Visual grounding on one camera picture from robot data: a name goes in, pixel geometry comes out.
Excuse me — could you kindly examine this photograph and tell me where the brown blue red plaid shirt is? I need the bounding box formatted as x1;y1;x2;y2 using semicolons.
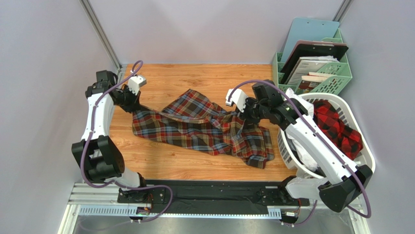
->
132;89;275;169

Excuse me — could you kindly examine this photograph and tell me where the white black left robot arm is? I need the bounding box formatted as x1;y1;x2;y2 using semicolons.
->
71;70;147;190

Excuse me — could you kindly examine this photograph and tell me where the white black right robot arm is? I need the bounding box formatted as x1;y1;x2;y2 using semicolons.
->
226;80;373;218

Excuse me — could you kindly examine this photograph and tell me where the red white book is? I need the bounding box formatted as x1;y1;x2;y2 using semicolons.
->
296;72;334;95

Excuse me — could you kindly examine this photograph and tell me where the white manual booklet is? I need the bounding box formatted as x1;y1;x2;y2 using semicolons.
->
284;56;339;85

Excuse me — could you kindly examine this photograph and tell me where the white shirt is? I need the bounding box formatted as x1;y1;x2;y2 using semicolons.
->
285;88;318;172

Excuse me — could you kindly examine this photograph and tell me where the pink clipboard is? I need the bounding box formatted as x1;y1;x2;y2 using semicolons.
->
293;40;347;50

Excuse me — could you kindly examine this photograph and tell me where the green plastic file organizer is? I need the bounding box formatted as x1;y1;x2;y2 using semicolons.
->
272;29;353;95

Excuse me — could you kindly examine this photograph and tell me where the light blue clipboard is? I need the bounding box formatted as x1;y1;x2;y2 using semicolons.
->
280;17;340;62

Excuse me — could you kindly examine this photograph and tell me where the red black checked shirt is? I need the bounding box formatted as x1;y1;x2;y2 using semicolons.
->
313;100;363;160

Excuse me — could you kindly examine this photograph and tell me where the black clipboard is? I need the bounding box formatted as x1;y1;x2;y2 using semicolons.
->
281;42;349;84

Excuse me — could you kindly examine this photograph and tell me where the white laundry basket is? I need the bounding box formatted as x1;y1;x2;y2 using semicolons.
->
278;93;376;179

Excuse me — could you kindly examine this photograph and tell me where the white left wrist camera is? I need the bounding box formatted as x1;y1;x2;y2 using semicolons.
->
127;75;147;95

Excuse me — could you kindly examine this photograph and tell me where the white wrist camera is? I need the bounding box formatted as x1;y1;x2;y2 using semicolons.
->
127;75;147;95
226;89;248;113

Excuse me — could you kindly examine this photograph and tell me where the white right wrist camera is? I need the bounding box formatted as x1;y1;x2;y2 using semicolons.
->
226;89;248;113

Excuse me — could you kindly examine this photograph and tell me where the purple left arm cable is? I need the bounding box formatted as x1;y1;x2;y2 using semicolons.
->
79;60;174;224

